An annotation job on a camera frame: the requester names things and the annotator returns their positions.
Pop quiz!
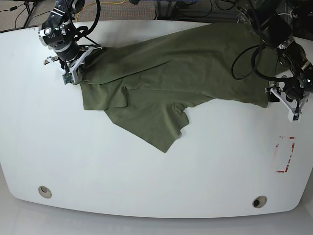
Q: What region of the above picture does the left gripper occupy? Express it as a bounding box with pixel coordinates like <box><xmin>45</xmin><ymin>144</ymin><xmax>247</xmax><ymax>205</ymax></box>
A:
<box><xmin>265</xmin><ymin>81</ymin><xmax>313</xmax><ymax>113</ymax></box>

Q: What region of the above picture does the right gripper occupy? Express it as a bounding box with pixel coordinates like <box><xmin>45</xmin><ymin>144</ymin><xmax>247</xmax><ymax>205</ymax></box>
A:
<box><xmin>44</xmin><ymin>43</ymin><xmax>103</xmax><ymax>83</ymax></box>

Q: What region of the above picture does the green t-shirt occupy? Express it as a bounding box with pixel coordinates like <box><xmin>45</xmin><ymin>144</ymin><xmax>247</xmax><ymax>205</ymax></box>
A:
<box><xmin>79</xmin><ymin>23</ymin><xmax>268</xmax><ymax>152</ymax></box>

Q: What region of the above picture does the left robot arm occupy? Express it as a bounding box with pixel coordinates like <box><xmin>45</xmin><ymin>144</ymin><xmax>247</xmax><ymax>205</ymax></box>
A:
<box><xmin>236</xmin><ymin>0</ymin><xmax>313</xmax><ymax>121</ymax></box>

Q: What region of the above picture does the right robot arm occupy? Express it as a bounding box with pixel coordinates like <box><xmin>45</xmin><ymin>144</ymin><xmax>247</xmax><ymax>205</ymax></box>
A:
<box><xmin>38</xmin><ymin>0</ymin><xmax>102</xmax><ymax>84</ymax></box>

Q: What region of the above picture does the red tape rectangle marking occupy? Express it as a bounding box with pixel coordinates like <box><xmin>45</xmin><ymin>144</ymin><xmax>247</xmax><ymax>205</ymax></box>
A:
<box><xmin>272</xmin><ymin>136</ymin><xmax>296</xmax><ymax>173</ymax></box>

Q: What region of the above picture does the black tripod stand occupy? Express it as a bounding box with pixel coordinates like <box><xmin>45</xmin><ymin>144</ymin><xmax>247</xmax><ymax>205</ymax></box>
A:
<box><xmin>22</xmin><ymin>0</ymin><xmax>41</xmax><ymax>29</ymax></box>

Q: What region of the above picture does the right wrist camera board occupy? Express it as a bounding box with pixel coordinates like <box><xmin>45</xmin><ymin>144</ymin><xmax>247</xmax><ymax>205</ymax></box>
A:
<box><xmin>62</xmin><ymin>71</ymin><xmax>79</xmax><ymax>85</ymax></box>

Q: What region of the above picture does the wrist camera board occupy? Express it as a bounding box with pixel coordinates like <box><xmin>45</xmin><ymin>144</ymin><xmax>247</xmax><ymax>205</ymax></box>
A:
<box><xmin>62</xmin><ymin>71</ymin><xmax>79</xmax><ymax>85</ymax></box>
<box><xmin>288</xmin><ymin>111</ymin><xmax>302</xmax><ymax>122</ymax></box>

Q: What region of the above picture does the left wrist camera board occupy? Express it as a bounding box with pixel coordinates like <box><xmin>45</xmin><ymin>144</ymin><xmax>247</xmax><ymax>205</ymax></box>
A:
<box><xmin>288</xmin><ymin>111</ymin><xmax>302</xmax><ymax>122</ymax></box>

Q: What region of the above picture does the yellow cable on floor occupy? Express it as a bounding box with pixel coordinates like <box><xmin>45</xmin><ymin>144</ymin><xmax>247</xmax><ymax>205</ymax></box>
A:
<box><xmin>76</xmin><ymin>1</ymin><xmax>127</xmax><ymax>23</ymax></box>

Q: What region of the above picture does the right table cable grommet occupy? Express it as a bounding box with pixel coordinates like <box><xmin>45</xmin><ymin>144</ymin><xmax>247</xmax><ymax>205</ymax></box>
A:
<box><xmin>252</xmin><ymin>195</ymin><xmax>267</xmax><ymax>209</ymax></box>

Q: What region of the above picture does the table cable grommet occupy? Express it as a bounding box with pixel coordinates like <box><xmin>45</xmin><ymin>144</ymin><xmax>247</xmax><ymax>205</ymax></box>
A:
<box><xmin>38</xmin><ymin>186</ymin><xmax>52</xmax><ymax>199</ymax></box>
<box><xmin>252</xmin><ymin>195</ymin><xmax>267</xmax><ymax>209</ymax></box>

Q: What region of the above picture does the left table cable grommet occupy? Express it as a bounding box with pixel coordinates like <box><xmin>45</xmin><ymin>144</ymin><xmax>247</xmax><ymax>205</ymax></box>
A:
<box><xmin>38</xmin><ymin>186</ymin><xmax>52</xmax><ymax>199</ymax></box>

